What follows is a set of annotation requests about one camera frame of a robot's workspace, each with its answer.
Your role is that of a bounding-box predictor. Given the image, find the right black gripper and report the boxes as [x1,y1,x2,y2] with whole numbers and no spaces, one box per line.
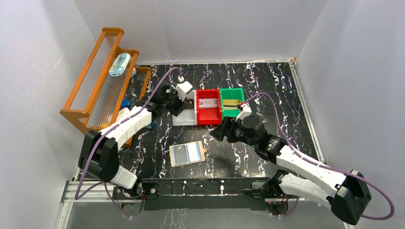
[210,115,257,148]

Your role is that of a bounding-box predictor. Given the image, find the white plastic bin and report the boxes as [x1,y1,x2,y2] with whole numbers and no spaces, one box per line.
[172,90,197,126]

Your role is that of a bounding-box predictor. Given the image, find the red plastic bin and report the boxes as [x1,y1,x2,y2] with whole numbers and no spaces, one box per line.
[196,89,222,125]

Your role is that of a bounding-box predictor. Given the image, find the gold card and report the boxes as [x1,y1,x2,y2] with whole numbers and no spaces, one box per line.
[223,99,241,105]
[224,104,238,110]

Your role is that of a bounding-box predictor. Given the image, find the green plastic bin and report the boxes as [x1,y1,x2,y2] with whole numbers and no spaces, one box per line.
[220,88,245,118]

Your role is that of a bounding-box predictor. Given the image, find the beige leather card holder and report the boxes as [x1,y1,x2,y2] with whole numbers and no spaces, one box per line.
[169,141,209,167]

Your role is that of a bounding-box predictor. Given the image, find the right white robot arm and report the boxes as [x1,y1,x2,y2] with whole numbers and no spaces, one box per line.
[210,105,372,225]

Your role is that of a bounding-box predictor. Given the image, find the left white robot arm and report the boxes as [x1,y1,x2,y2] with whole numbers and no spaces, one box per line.
[78,81,193,198]

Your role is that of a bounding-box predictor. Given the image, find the silver card in red bin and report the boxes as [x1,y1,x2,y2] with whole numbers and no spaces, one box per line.
[199,98,218,105]

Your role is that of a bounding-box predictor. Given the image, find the gold card in green bin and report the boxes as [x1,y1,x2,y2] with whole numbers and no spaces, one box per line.
[223,99,241,105]

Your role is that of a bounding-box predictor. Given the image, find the blue white round tin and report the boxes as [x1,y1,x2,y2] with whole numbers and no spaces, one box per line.
[147,119,157,129]

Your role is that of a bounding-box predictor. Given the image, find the blue bottle cap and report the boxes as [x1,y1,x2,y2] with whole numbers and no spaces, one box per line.
[121,99,130,109]

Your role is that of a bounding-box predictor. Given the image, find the white red small box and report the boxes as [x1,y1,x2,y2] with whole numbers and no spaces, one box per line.
[116,107,130,122]

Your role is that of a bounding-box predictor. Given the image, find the wooden three-tier shelf rack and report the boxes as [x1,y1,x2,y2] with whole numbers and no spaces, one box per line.
[60,27,151,134]

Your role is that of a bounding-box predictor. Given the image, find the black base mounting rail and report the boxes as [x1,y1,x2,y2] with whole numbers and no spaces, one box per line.
[139,177,301,212]

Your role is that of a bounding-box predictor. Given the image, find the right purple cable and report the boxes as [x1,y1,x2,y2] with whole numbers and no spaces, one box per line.
[240,92,395,220]

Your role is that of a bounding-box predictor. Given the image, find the purple cable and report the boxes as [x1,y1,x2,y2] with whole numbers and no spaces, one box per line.
[74,66,185,219]
[240,92,395,220]

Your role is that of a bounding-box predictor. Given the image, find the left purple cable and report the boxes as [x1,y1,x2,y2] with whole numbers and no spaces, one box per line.
[74,66,185,219]

